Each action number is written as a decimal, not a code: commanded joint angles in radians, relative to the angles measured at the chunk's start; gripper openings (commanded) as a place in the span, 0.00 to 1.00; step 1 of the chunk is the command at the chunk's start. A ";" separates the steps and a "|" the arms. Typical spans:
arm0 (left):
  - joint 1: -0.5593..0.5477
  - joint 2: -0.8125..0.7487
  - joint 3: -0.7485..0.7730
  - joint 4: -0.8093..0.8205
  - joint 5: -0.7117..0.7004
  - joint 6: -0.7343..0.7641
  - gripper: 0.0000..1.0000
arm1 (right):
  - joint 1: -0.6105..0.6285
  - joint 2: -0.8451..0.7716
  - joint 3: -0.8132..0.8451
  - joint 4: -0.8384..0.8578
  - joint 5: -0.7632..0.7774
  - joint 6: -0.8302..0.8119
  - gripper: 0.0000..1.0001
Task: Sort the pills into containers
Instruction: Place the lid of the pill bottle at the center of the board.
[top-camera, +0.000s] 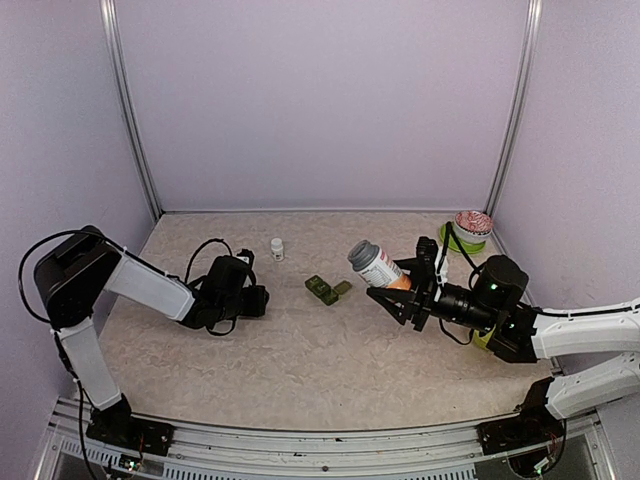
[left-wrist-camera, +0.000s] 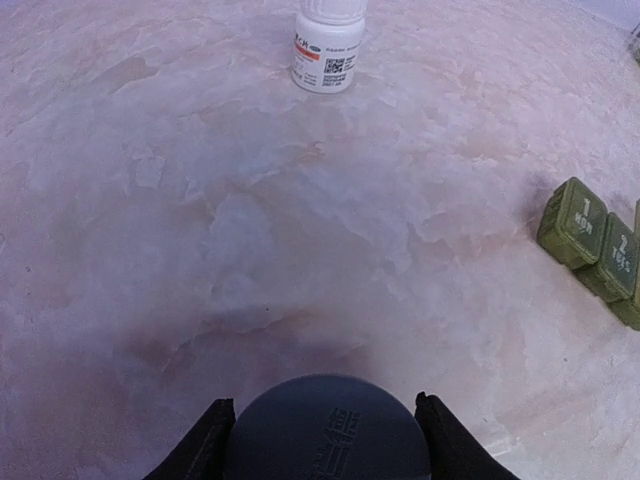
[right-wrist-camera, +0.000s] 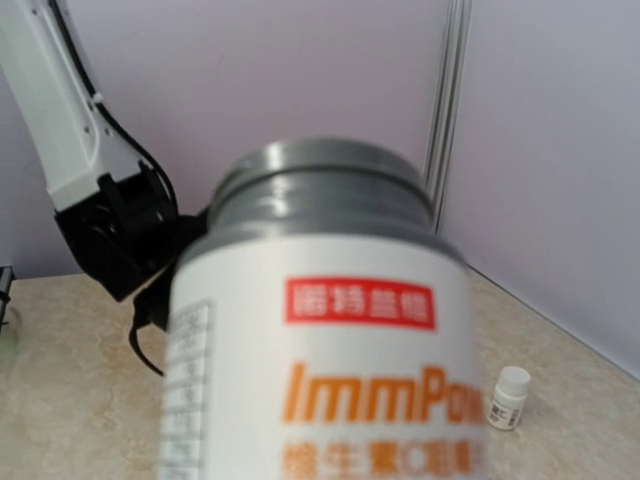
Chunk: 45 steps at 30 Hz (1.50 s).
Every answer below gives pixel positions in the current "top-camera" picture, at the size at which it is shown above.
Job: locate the orange grey-capped supplement bottle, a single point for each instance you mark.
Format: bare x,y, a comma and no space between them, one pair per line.
376,268

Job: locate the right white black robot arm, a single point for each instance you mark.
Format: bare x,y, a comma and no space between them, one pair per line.
521,333

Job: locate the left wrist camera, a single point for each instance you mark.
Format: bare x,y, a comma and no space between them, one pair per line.
247,256

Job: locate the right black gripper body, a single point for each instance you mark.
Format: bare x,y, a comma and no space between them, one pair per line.
431,294

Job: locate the red patterned white bowl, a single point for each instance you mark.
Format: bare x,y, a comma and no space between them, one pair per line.
472,227

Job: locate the front aluminium rail base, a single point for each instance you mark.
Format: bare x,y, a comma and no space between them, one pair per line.
202,451

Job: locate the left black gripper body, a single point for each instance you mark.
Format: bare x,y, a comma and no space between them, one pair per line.
256,306

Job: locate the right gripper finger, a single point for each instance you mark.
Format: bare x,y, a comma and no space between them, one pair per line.
397,302
418,269

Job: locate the lime green bowl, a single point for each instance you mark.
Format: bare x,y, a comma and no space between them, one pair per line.
481,339

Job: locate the right aluminium frame post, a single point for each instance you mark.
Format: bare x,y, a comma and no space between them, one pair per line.
525,67

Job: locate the small white pill bottle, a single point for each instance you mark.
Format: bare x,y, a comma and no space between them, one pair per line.
277,249

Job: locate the left aluminium frame post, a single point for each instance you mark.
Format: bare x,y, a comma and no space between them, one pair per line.
110,24

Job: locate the green weekly pill organizer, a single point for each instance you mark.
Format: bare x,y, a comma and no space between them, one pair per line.
326,293

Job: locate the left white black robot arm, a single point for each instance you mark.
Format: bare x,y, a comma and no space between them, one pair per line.
85,265

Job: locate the aluminium frame post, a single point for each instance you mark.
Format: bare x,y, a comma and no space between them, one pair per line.
525,67
110,24

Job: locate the green saucer plate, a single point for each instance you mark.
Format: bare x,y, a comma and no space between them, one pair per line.
469,248

